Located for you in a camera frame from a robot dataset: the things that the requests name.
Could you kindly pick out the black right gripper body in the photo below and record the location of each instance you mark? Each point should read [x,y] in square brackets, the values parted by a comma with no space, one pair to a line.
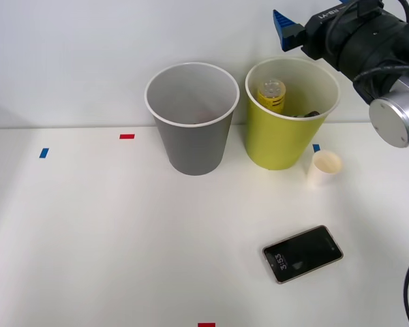
[322,37]

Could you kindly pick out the yellow label plastic bottle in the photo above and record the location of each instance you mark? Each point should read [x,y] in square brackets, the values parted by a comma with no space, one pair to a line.
[272,95]

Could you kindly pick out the silver and black right arm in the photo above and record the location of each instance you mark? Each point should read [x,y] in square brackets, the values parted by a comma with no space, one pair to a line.
[395,112]

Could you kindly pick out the green label plastic bottle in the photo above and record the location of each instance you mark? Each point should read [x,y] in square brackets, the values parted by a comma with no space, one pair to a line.
[308,114]

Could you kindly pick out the yellow-green plastic waste bin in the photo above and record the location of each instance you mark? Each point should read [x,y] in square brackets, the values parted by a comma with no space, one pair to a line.
[276,139]

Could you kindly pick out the white paper cup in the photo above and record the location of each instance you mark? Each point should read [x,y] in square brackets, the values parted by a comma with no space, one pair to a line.
[318,173]

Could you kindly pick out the grey plastic waste bin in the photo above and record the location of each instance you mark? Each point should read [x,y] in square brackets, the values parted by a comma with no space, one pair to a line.
[194,150]

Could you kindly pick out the black smartphone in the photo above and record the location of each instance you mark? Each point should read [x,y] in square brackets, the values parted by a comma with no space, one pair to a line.
[303,253]

